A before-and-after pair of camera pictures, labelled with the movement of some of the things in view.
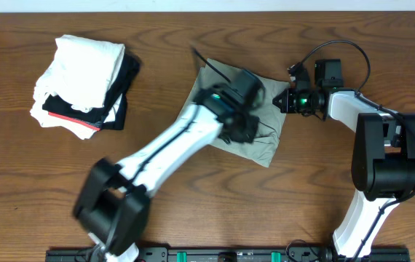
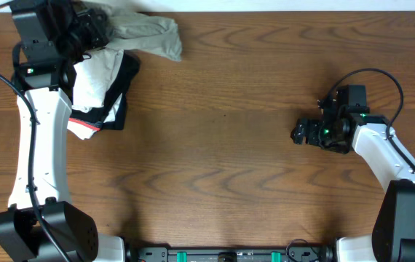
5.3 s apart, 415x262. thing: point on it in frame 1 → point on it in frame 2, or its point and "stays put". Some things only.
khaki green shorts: [261, 149] → [143, 33]
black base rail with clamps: [231, 255] stays put
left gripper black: [244, 128] → [93, 28]
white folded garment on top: [82, 73] stays put
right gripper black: [287, 107] → [312, 135]
